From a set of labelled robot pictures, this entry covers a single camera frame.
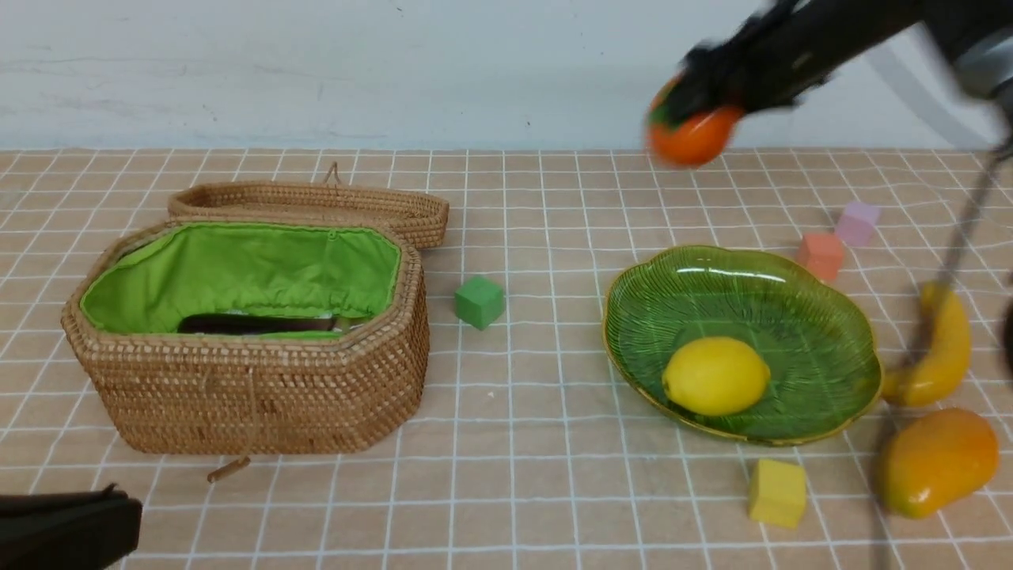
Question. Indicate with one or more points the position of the yellow foam cube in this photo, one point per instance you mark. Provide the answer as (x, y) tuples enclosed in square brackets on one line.
[(777, 493)]

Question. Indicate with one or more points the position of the orange toy persimmon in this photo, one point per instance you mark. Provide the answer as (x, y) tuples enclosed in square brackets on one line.
[(689, 143)]

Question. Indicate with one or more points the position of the yellow toy banana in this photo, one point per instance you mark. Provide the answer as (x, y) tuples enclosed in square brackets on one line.
[(939, 372)]

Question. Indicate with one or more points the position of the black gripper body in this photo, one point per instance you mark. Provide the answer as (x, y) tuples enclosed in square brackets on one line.
[(737, 74)]

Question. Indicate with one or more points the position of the pink foam cube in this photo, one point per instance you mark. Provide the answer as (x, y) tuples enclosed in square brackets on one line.
[(857, 224)]

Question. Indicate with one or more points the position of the woven wicker basket lid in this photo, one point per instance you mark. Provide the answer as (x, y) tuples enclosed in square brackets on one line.
[(419, 218)]

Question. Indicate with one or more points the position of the black object at bottom left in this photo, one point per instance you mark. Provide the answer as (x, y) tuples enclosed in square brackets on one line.
[(84, 530)]

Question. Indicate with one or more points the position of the yellow toy lemon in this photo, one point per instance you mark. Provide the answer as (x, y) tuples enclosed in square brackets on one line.
[(716, 376)]

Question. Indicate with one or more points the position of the purple toy eggplant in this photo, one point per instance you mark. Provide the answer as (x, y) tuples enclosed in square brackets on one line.
[(237, 324)]

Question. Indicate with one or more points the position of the orange yellow toy mango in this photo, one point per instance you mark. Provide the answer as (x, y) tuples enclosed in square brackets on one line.
[(936, 460)]

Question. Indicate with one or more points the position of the woven wicker basket green lining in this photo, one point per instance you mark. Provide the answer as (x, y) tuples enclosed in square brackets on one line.
[(237, 396)]

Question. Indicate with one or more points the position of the orange foam cube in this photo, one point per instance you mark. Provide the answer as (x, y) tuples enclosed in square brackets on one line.
[(821, 253)]

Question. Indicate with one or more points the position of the green foam cube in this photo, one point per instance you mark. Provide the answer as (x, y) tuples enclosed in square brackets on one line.
[(479, 301)]

